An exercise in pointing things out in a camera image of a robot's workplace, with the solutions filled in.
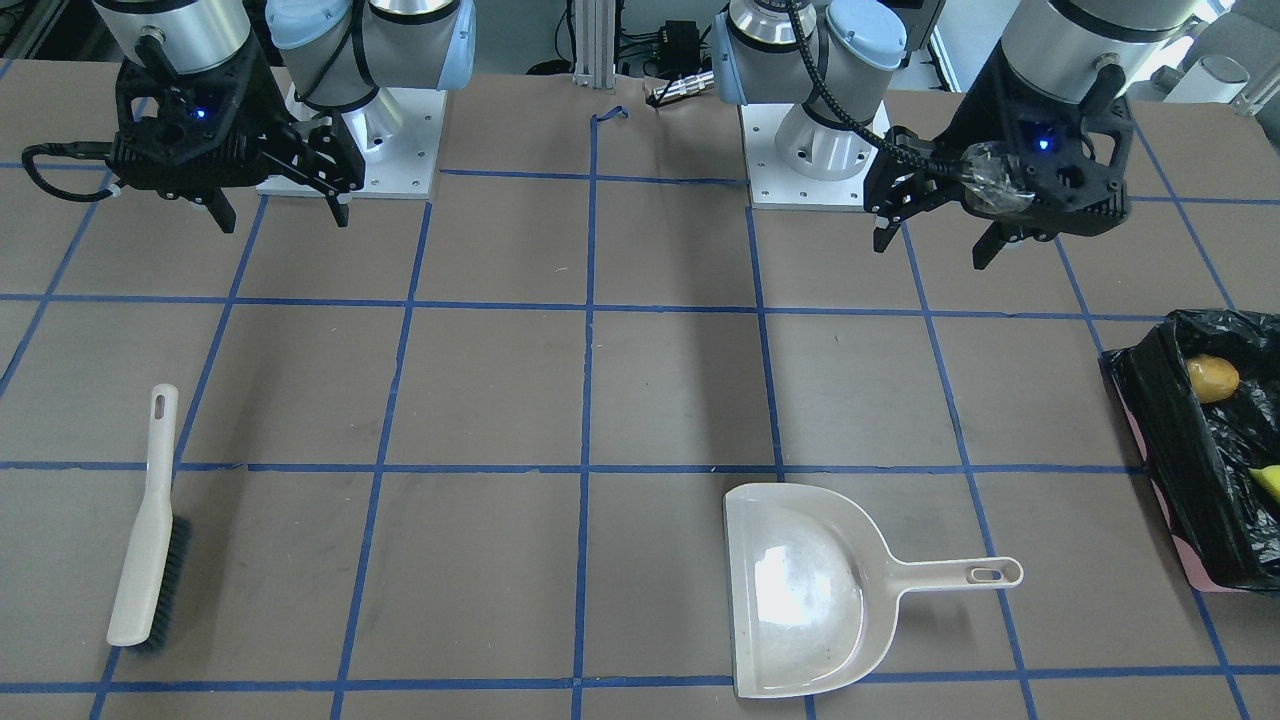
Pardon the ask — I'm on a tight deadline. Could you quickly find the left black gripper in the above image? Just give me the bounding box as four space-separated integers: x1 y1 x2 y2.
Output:
864 46 1135 272

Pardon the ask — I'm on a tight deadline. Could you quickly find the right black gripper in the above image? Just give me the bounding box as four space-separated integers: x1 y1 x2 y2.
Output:
106 40 366 234

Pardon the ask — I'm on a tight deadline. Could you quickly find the yellow potato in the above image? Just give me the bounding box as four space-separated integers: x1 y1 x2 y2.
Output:
1185 354 1242 405

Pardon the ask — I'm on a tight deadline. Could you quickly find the beige plastic dustpan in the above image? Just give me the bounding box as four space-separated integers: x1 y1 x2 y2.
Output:
723 482 1024 700

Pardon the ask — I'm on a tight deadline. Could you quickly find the white hand brush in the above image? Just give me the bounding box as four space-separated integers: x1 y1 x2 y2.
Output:
106 383 191 653

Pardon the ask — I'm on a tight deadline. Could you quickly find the green yellow sponge piece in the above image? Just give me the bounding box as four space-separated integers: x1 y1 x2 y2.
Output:
1248 464 1280 503

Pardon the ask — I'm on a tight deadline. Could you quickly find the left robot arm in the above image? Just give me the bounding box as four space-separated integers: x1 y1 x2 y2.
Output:
710 1 1196 270

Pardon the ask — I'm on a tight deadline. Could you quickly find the black lined trash bin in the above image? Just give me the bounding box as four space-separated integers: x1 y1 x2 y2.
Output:
1100 309 1279 596

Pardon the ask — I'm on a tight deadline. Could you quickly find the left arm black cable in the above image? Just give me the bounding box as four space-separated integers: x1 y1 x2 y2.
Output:
785 0 1001 186

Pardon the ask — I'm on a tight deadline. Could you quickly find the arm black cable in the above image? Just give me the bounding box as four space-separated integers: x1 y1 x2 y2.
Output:
785 0 1001 186
20 143 125 204

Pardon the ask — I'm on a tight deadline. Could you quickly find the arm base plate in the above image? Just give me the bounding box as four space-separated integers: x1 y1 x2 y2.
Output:
740 104 878 213
343 88 449 200

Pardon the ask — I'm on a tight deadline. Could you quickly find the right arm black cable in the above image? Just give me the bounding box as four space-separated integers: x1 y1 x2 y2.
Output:
20 143 125 204

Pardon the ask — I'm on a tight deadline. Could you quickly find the aluminium frame post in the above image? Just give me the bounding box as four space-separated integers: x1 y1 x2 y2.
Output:
570 0 620 94

